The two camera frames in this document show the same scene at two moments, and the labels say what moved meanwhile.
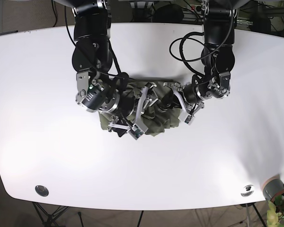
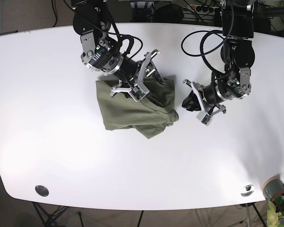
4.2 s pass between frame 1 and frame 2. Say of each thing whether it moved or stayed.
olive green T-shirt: stayed
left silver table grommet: stayed
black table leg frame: stayed
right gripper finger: moved
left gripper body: moved
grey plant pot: stayed
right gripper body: moved
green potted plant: stayed
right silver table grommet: stayed
